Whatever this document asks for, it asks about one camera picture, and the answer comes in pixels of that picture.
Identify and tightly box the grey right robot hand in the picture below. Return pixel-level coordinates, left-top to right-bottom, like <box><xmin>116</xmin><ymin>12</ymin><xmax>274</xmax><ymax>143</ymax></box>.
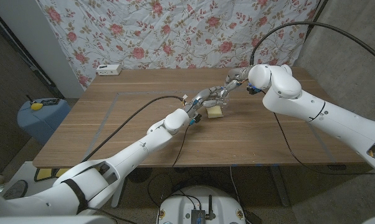
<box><xmin>220</xmin><ymin>66</ymin><xmax>254</xmax><ymax>99</ymax></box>

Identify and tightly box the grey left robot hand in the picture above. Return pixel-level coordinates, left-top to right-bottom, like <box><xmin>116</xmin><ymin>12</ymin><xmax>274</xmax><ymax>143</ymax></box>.
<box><xmin>183</xmin><ymin>86</ymin><xmax>229</xmax><ymax>126</ymax></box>

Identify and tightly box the yellow sponge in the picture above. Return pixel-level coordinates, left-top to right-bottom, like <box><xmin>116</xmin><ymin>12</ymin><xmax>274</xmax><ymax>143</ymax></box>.
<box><xmin>206</xmin><ymin>105</ymin><xmax>225</xmax><ymax>119</ymax></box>

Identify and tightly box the floral rose backdrop cloth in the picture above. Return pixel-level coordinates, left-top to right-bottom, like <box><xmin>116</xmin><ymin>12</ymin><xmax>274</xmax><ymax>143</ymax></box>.
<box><xmin>37</xmin><ymin>0</ymin><xmax>319</xmax><ymax>90</ymax></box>

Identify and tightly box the black stand pole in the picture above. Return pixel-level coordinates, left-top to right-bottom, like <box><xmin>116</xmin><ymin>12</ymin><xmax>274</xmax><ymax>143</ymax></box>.
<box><xmin>304</xmin><ymin>0</ymin><xmax>329</xmax><ymax>41</ymax></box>

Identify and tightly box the white power strip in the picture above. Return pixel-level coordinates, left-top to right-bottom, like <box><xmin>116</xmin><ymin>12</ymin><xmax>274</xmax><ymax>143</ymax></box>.
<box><xmin>95</xmin><ymin>63</ymin><xmax>123</xmax><ymax>77</ymax></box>

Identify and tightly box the black round disc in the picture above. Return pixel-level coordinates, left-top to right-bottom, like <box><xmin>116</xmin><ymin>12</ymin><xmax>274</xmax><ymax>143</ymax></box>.
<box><xmin>128</xmin><ymin>167</ymin><xmax>153</xmax><ymax>184</ymax></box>

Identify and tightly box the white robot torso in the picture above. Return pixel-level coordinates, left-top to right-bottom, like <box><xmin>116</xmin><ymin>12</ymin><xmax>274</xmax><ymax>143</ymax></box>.
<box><xmin>156</xmin><ymin>185</ymin><xmax>247</xmax><ymax>224</ymax></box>

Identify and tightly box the black antenna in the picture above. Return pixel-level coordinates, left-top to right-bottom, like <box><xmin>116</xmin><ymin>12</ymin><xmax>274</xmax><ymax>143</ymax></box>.
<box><xmin>205</xmin><ymin>195</ymin><xmax>216</xmax><ymax>220</ymax></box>

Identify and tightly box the grey table leg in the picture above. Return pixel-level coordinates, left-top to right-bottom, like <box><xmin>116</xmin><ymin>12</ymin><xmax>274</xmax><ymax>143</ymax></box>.
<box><xmin>268</xmin><ymin>166</ymin><xmax>290</xmax><ymax>208</ymax></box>

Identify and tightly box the grey computer box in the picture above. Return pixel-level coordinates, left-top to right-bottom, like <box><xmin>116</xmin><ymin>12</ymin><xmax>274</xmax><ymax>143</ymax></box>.
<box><xmin>191</xmin><ymin>208</ymin><xmax>206</xmax><ymax>224</ymax></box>

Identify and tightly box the white table leg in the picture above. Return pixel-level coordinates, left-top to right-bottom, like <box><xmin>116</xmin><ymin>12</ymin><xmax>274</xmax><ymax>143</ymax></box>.
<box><xmin>110</xmin><ymin>175</ymin><xmax>129</xmax><ymax>208</ymax></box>

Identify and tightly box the black flat device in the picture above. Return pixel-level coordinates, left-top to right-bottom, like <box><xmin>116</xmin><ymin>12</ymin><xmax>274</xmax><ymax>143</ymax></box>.
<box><xmin>40</xmin><ymin>98</ymin><xmax>61</xmax><ymax>106</ymax></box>

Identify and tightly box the blue round stool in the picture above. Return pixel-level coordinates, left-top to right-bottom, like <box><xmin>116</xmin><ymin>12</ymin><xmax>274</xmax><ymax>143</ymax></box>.
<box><xmin>17</xmin><ymin>98</ymin><xmax>72</xmax><ymax>144</ymax></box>

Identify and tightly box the yellow black floor mat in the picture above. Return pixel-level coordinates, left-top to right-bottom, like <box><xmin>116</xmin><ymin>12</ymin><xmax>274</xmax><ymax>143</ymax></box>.
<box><xmin>34</xmin><ymin>167</ymin><xmax>70</xmax><ymax>183</ymax></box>

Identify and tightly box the grey shoe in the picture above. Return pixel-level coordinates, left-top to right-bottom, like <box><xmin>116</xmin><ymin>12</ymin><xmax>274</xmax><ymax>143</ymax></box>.
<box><xmin>2</xmin><ymin>179</ymin><xmax>29</xmax><ymax>200</ymax></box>

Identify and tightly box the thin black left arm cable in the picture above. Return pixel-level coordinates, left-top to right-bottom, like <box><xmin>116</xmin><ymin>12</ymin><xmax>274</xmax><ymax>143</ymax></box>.
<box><xmin>156</xmin><ymin>124</ymin><xmax>190</xmax><ymax>224</ymax></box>

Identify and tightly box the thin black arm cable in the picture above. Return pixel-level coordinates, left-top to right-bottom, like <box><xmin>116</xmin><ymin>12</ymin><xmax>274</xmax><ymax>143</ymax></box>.
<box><xmin>273</xmin><ymin>112</ymin><xmax>375</xmax><ymax>175</ymax></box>
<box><xmin>156</xmin><ymin>124</ymin><xmax>190</xmax><ymax>224</ymax></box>

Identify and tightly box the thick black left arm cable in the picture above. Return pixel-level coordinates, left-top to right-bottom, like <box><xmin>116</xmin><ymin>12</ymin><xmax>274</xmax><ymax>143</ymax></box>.
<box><xmin>81</xmin><ymin>95</ymin><xmax>185</xmax><ymax>163</ymax></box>

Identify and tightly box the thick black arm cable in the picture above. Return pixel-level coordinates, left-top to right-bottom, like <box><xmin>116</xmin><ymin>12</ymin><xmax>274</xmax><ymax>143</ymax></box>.
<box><xmin>249</xmin><ymin>21</ymin><xmax>375</xmax><ymax>68</ymax></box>
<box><xmin>81</xmin><ymin>95</ymin><xmax>185</xmax><ymax>163</ymax></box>

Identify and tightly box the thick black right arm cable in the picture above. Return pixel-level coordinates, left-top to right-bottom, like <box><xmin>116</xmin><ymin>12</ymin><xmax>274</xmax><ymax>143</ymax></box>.
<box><xmin>249</xmin><ymin>21</ymin><xmax>375</xmax><ymax>68</ymax></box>

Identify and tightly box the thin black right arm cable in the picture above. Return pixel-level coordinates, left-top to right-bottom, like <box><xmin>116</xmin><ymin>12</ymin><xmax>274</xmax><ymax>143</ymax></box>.
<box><xmin>273</xmin><ymin>112</ymin><xmax>375</xmax><ymax>175</ymax></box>

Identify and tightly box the black floor cable loop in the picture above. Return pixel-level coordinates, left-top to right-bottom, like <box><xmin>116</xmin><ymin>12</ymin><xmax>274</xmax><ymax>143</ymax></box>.
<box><xmin>146</xmin><ymin>172</ymin><xmax>176</xmax><ymax>208</ymax></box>

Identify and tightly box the black diagonal door frame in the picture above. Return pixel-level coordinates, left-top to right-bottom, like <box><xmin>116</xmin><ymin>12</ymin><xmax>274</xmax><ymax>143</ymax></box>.
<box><xmin>0</xmin><ymin>11</ymin><xmax>65</xmax><ymax>100</ymax></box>

